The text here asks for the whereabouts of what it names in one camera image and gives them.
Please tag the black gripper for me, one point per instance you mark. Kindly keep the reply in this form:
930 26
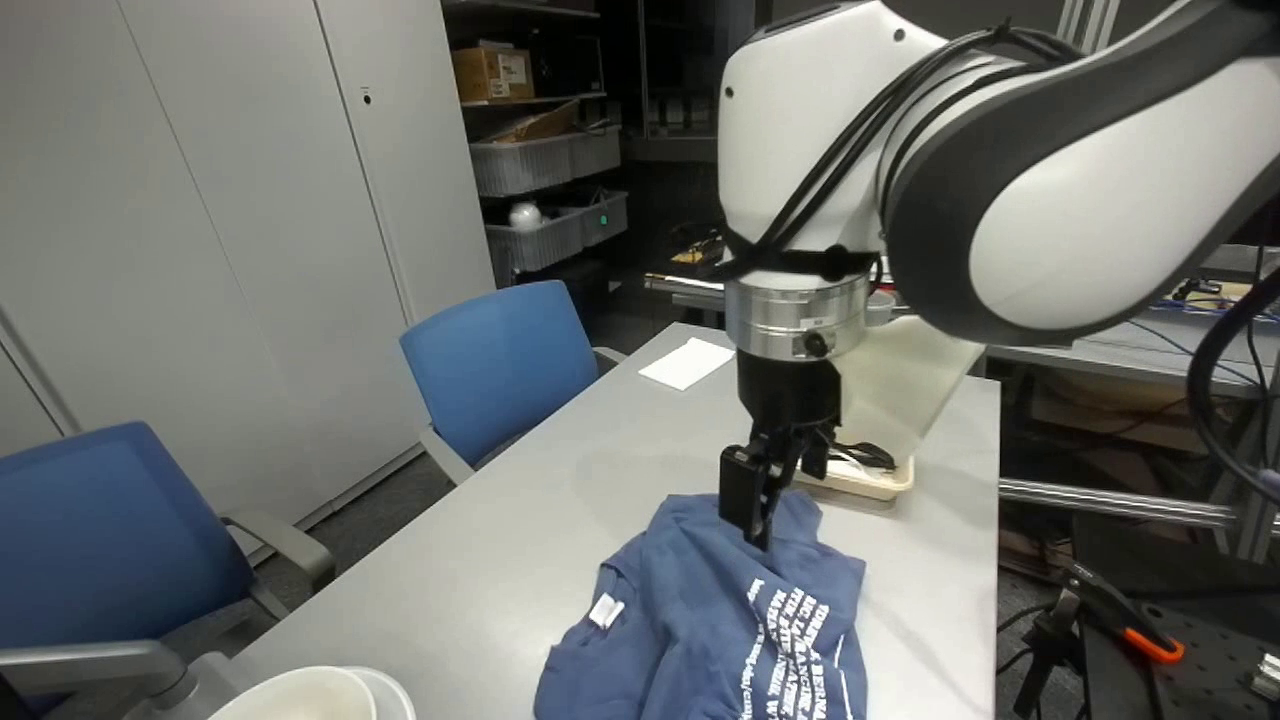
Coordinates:
794 418

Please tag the blue printed T-shirt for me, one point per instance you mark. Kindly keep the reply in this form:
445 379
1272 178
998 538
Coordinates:
689 623

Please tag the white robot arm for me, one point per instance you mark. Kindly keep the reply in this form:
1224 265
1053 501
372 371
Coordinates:
1008 186

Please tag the beige food tray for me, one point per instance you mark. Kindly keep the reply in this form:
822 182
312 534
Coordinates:
872 486

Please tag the black utensils in tray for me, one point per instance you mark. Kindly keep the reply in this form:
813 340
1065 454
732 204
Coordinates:
866 454

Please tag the white paper sheet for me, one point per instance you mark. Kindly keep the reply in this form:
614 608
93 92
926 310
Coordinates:
689 365

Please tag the far blue office chair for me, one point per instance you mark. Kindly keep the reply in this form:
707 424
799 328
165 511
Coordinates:
497 365

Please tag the blue office chair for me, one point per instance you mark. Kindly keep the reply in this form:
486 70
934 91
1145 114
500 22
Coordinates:
497 365
106 555

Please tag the grey metal shelf rack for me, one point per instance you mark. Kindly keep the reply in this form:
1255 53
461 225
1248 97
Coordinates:
550 166

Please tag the cluttered back workbench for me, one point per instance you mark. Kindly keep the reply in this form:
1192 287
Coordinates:
1163 337

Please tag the cardboard box on shelf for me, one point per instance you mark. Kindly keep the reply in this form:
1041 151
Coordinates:
492 73

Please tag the white round bowl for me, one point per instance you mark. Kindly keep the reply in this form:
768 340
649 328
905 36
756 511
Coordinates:
321 692

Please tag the near blue office chair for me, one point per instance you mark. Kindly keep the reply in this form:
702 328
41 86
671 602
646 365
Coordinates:
106 555

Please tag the orange handled clamp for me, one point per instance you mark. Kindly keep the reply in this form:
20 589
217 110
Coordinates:
1123 616

